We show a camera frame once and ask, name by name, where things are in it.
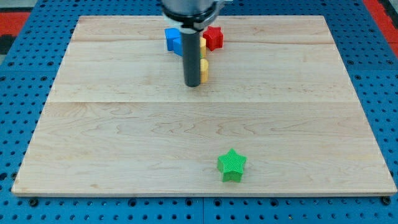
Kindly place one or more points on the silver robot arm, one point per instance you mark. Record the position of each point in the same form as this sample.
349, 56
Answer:
192, 15

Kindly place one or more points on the green star block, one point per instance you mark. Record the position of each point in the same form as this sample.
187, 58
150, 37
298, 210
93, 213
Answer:
231, 166

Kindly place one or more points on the red star block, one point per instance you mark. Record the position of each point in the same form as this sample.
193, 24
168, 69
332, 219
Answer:
214, 38

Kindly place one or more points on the yellow cylinder block lower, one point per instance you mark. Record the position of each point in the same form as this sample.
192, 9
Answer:
204, 66

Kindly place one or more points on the yellow block upper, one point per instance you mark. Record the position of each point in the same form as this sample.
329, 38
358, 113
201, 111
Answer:
202, 47

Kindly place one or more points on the blue block behind tool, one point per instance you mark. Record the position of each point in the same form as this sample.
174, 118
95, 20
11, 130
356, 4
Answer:
177, 46

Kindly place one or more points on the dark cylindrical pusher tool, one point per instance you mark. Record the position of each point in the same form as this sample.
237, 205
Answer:
191, 58

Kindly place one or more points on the wooden board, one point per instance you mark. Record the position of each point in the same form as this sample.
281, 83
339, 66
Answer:
120, 122

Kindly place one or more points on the blue cube block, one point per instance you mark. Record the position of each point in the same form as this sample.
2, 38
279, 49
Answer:
170, 35

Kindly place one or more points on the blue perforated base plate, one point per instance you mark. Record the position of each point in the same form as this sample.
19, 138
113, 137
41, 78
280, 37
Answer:
30, 67

